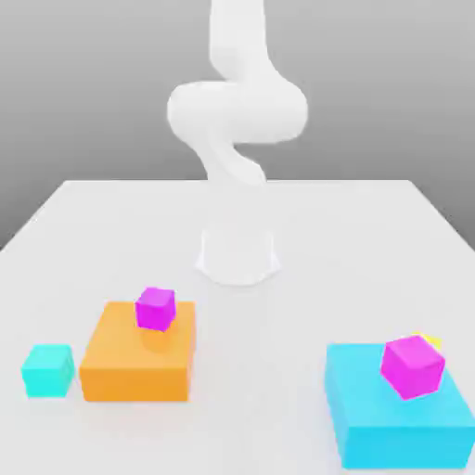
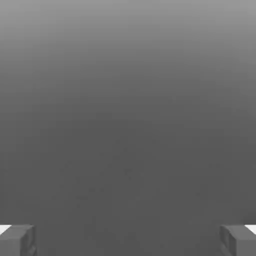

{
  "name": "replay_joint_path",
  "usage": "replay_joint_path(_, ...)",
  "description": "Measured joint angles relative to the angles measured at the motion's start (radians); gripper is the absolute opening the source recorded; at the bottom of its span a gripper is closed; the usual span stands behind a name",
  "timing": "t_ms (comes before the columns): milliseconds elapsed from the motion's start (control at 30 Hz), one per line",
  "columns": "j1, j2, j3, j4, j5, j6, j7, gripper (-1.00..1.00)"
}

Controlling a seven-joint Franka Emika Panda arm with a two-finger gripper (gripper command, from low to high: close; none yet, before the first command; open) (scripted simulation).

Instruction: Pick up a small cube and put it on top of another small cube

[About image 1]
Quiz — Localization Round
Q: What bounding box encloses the small magenta cube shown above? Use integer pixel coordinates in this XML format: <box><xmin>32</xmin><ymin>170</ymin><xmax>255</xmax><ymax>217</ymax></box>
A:
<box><xmin>379</xmin><ymin>334</ymin><xmax>446</xmax><ymax>402</ymax></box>
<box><xmin>134</xmin><ymin>286</ymin><xmax>176</xmax><ymax>333</ymax></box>

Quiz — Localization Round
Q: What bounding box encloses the small yellow cube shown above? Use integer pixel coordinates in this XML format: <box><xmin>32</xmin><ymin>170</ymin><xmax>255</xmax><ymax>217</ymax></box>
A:
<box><xmin>410</xmin><ymin>330</ymin><xmax>443</xmax><ymax>352</ymax></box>

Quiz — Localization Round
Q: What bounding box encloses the small cyan cube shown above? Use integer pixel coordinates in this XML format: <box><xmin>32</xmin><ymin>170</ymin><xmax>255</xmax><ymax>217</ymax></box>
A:
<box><xmin>20</xmin><ymin>343</ymin><xmax>76</xmax><ymax>399</ymax></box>

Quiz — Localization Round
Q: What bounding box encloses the large orange box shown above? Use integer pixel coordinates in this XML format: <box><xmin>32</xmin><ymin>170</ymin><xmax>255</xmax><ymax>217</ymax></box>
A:
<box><xmin>78</xmin><ymin>301</ymin><xmax>197</xmax><ymax>403</ymax></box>

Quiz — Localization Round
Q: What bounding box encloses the large blue box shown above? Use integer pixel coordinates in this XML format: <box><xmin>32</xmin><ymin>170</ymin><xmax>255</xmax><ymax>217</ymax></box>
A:
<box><xmin>325</xmin><ymin>342</ymin><xmax>475</xmax><ymax>471</ymax></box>

